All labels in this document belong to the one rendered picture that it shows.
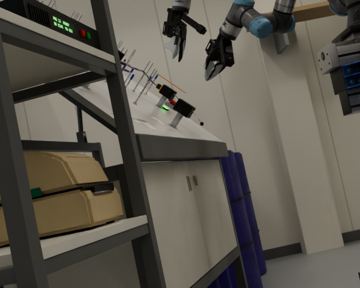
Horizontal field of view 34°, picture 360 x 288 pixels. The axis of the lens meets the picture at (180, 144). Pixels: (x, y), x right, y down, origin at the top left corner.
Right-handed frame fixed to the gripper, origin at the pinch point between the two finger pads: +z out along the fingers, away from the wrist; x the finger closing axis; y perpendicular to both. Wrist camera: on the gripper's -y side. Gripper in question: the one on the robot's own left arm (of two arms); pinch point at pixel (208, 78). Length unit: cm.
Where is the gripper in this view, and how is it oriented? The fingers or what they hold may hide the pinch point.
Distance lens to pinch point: 236.5
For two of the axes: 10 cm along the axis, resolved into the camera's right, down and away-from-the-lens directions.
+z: -4.1, 7.9, 4.6
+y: -2.5, -5.8, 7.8
